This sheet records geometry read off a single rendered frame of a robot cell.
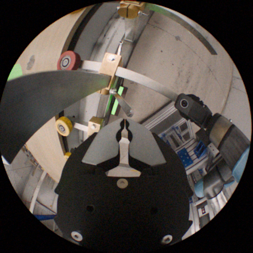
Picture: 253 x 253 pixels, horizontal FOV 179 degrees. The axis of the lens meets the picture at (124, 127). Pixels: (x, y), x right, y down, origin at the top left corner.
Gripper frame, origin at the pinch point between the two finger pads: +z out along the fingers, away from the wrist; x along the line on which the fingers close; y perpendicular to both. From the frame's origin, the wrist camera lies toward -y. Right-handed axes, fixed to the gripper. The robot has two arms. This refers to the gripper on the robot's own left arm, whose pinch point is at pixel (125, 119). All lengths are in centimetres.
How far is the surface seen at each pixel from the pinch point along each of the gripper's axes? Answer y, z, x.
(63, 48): -20.8, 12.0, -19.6
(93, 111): 13.6, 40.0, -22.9
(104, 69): -9.5, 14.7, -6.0
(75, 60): -13.8, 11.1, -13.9
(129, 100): 22, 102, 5
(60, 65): -14.0, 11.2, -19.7
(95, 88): -4.5, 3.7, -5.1
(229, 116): 14, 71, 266
